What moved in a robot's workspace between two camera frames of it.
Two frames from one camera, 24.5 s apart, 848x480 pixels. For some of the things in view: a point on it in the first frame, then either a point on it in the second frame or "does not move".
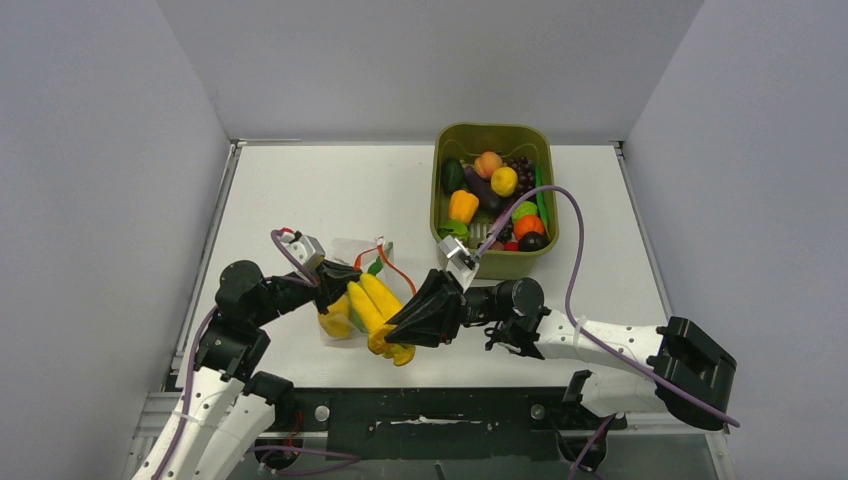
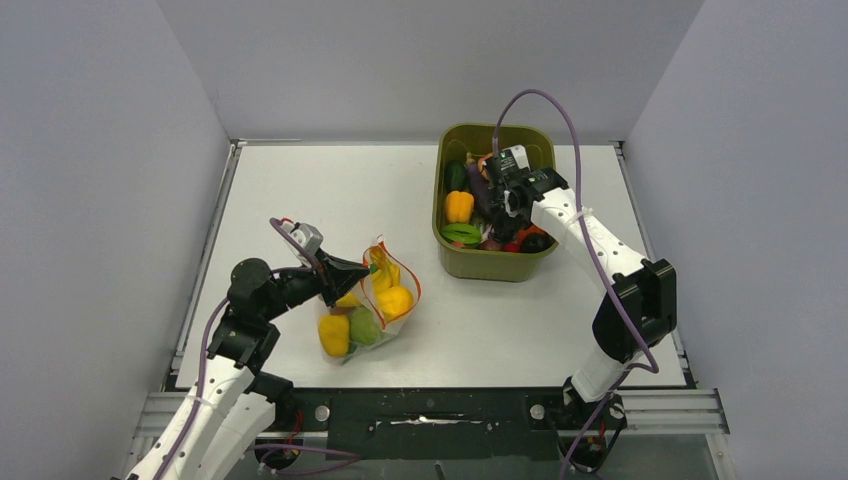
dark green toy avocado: (453, 174) does not move
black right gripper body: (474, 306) → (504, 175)
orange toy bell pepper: (463, 206) does not move
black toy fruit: (531, 241) does not move
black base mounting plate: (438, 423) does not move
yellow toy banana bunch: (370, 305) → (385, 274)
